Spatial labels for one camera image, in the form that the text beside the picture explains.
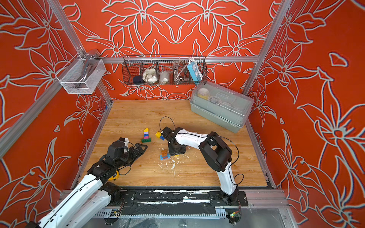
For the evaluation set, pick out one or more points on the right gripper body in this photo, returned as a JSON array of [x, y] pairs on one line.
[[176, 150]]

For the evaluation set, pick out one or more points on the grey lidded storage box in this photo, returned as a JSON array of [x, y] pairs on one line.
[[224, 107]]

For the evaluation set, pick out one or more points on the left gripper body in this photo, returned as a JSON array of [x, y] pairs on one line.
[[132, 155]]

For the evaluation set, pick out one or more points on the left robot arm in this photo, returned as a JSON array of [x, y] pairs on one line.
[[95, 191]]

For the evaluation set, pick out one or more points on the clear plastic bin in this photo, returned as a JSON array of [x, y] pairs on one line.
[[82, 76]]

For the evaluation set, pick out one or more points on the dark green lego plate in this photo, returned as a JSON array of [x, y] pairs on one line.
[[146, 140]]

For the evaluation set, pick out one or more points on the brown lego brick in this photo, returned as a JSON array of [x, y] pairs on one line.
[[165, 153]]

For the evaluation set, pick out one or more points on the black wire basket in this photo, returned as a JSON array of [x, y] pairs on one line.
[[171, 69]]

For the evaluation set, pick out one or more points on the light blue long lego brick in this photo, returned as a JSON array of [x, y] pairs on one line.
[[161, 157]]

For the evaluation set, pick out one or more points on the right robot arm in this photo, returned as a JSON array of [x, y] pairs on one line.
[[216, 153]]

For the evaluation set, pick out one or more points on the white cloth in basket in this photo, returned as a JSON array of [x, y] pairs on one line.
[[149, 75]]

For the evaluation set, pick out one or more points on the yellow tape measure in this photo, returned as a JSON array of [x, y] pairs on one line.
[[114, 177]]

